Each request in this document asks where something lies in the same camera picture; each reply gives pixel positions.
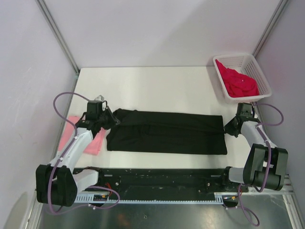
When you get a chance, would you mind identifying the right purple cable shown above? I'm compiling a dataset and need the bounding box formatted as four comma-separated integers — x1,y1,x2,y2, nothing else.
237,102,284,226

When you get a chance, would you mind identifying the aluminium frame post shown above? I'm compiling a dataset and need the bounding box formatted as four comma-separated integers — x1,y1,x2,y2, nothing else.
35,0,80,75
252,0,291,58

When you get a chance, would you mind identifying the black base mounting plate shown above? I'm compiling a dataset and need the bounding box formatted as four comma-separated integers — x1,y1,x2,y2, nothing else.
83,168,238,203

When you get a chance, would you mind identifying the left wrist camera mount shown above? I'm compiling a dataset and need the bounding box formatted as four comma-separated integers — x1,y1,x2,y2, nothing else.
94,95,105,102

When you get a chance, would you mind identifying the black t shirt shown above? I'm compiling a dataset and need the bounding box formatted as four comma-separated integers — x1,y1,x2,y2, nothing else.
106,109,227,155

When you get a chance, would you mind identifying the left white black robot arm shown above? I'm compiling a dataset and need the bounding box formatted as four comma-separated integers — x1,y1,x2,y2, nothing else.
36,100,120,207

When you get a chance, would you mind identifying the purple cable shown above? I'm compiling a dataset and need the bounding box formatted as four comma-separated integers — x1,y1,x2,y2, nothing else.
48,92,121,215
237,102,284,226

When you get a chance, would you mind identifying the pink folded t shirt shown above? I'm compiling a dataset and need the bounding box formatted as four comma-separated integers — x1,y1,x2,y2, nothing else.
57,123,106,156

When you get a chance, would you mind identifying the red crumpled t shirt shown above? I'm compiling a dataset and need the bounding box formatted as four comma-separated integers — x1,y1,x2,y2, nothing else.
216,59,259,98

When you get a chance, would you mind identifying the left aluminium frame post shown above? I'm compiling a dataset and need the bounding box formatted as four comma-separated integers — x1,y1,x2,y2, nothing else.
35,0,80,75

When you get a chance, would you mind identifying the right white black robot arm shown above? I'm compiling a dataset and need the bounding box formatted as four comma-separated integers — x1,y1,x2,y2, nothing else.
220,103,288,192

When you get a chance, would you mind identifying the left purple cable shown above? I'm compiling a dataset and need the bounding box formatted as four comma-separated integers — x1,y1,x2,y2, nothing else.
48,92,121,215

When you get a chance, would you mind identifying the grey slotted cable duct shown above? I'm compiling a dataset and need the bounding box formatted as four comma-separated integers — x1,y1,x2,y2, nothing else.
76,192,239,205

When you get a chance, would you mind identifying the right aluminium frame post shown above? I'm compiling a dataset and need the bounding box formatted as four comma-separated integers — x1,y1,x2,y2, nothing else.
252,0,291,58

